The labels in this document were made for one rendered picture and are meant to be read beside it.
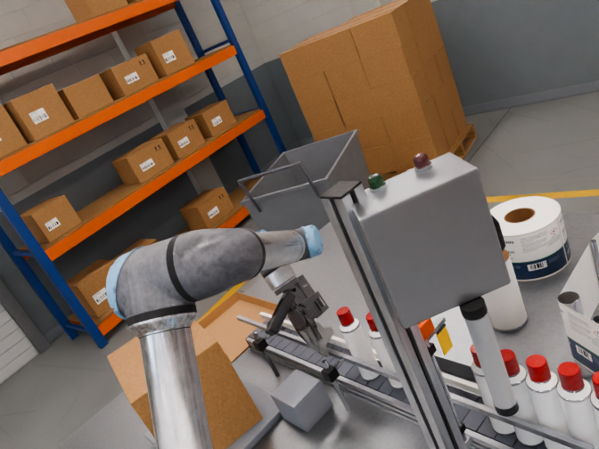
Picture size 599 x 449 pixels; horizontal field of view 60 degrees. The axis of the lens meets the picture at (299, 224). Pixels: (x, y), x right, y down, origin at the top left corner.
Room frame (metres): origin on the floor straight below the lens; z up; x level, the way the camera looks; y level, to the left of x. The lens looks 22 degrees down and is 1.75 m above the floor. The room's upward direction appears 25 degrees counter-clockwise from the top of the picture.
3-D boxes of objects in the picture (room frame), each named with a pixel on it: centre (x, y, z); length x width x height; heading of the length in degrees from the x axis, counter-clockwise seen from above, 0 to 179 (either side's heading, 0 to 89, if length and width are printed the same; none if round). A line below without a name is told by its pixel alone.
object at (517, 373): (0.70, -0.23, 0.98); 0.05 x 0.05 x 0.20
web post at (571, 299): (0.79, -0.41, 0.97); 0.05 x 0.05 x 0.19
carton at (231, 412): (1.20, 0.47, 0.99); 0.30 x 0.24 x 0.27; 23
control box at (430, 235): (0.66, -0.16, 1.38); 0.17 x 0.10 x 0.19; 88
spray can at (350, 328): (1.05, -0.01, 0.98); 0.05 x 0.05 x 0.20
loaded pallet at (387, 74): (4.58, -1.13, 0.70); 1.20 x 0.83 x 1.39; 48
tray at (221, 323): (1.64, 0.37, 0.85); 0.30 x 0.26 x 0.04; 33
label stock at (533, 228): (1.20, -0.55, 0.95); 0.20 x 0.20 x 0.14
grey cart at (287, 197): (3.32, -0.17, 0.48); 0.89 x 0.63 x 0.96; 151
